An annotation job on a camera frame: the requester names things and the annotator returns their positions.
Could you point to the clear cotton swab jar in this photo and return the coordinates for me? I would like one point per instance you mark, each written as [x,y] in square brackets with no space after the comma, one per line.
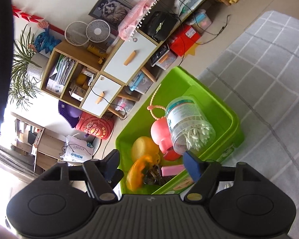
[190,130]

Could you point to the orange toy pumpkin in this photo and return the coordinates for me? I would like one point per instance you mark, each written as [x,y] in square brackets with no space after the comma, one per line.
[139,170]

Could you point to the pink lace cloth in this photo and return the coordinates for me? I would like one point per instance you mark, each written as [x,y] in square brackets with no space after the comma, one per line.
[135,16]

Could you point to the white desk fan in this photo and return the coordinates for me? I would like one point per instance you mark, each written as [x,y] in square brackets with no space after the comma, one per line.
[98,31]

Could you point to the cat picture frame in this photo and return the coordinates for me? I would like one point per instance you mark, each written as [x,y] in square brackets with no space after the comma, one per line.
[111,11]

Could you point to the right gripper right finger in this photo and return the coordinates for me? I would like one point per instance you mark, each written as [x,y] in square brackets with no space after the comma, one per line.
[205,177]

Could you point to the grey checked table cloth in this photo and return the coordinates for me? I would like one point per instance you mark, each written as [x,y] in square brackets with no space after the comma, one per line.
[257,76]

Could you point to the pink round toy with cord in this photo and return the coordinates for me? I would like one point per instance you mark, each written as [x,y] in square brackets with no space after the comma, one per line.
[160,133]

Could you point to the small metal star toy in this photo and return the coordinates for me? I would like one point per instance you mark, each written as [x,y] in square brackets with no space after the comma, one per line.
[154,177]

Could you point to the yellow toy duck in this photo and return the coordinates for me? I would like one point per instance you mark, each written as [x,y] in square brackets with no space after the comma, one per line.
[142,146]

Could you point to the red printed bucket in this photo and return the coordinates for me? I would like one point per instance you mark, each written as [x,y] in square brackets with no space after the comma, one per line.
[98,127]

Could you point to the blue plush toy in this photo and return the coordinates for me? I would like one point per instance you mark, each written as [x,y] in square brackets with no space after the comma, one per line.
[44,42]

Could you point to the red box under cabinet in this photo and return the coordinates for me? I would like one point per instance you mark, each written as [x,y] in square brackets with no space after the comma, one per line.
[183,39]

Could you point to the white shopping bag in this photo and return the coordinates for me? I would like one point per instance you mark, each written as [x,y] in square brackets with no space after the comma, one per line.
[77,150]

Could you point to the pink card packet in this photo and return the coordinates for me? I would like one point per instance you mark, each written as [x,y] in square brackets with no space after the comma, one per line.
[172,170]

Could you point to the black bag on shelf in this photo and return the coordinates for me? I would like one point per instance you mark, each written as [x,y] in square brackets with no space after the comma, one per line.
[159,25]

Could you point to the potted green plant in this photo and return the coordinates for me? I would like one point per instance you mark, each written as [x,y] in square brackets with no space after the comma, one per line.
[23,87]

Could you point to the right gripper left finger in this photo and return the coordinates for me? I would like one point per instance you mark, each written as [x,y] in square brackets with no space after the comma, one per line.
[102,176]

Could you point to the wooden cabinet with drawers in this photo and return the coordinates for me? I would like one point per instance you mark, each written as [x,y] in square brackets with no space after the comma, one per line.
[124,61]

